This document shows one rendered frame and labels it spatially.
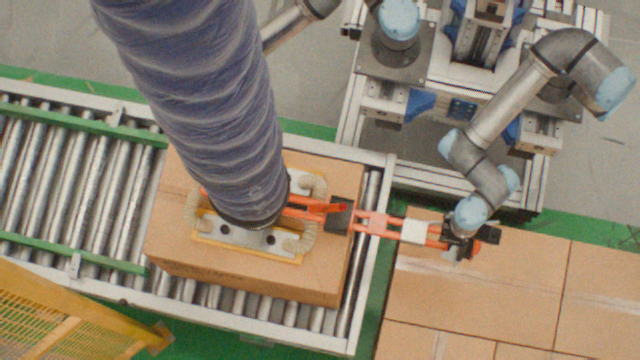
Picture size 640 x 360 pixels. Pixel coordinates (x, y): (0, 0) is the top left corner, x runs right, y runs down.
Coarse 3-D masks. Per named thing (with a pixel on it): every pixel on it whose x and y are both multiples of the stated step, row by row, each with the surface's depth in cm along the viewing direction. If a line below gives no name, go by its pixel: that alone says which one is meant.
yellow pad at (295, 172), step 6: (288, 168) 258; (294, 168) 259; (300, 168) 259; (306, 168) 259; (294, 174) 258; (300, 174) 258; (318, 174) 258; (294, 180) 257; (294, 186) 257; (294, 192) 256; (300, 192) 256; (306, 192) 256; (312, 192) 257
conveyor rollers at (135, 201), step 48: (0, 96) 313; (96, 144) 307; (0, 192) 304; (48, 192) 305; (144, 192) 304; (0, 240) 299; (48, 240) 298; (96, 240) 297; (144, 240) 297; (144, 288) 295; (192, 288) 293; (336, 336) 287
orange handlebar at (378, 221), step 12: (204, 192) 245; (312, 204) 244; (324, 204) 243; (300, 216) 243; (312, 216) 243; (360, 216) 243; (372, 216) 242; (384, 216) 242; (360, 228) 241; (372, 228) 241; (384, 228) 241; (432, 228) 241; (432, 240) 240
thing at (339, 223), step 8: (328, 200) 242; (336, 200) 243; (344, 200) 242; (352, 200) 242; (352, 208) 242; (328, 216) 242; (336, 216) 242; (344, 216) 242; (352, 216) 240; (328, 224) 241; (336, 224) 241; (344, 224) 241; (352, 224) 240; (328, 232) 244; (336, 232) 242; (344, 232) 240
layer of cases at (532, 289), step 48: (528, 240) 294; (432, 288) 291; (480, 288) 291; (528, 288) 290; (576, 288) 289; (624, 288) 289; (384, 336) 287; (432, 336) 287; (480, 336) 286; (528, 336) 286; (576, 336) 285; (624, 336) 284
